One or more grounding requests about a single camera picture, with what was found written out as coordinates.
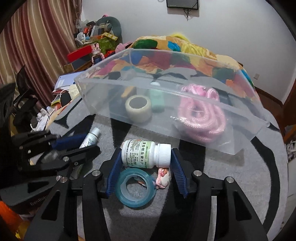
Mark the blue white booklet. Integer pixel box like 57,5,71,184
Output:
53,71,82,92

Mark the striped red beige curtain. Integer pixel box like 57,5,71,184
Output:
1,1,82,106

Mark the yellow pillow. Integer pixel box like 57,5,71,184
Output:
170,33,190,43

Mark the grey green neck pillow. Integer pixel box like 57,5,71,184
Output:
96,16,121,38

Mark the colourful patchwork quilt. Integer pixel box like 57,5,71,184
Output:
86,36,259,100

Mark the pink rabbit bottle toy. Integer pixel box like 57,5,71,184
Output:
91,43,105,65

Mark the red long box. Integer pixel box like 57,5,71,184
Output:
67,45,92,62

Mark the white ointment tube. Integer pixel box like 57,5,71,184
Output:
79,128,100,149

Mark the small black wall monitor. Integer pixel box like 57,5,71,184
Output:
166,0,199,10

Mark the grey black patterned blanket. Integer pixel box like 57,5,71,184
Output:
49,99,288,240

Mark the clear acrylic storage box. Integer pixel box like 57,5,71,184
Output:
74,48,271,155

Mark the green gift box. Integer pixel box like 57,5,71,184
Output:
91,36,119,54

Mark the green white small bottle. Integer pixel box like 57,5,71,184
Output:
149,88,165,113

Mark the pink knitted hat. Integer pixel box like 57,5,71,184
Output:
115,41,133,53

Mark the teal tape roll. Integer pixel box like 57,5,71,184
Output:
115,168,157,208

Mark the white bandage roll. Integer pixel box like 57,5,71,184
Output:
125,95,152,123

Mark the pink rope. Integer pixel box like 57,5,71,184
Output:
173,83,228,145

